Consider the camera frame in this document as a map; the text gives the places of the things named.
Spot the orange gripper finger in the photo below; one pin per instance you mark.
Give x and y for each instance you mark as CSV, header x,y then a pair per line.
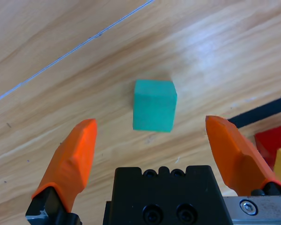
x,y
75,159
236,157

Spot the red cube block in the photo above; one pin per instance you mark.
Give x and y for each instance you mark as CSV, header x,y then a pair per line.
x,y
269,143

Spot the green cube block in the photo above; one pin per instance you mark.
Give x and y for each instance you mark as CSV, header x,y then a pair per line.
x,y
154,107

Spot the black tape rectangle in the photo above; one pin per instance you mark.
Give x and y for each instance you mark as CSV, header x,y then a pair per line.
x,y
255,113

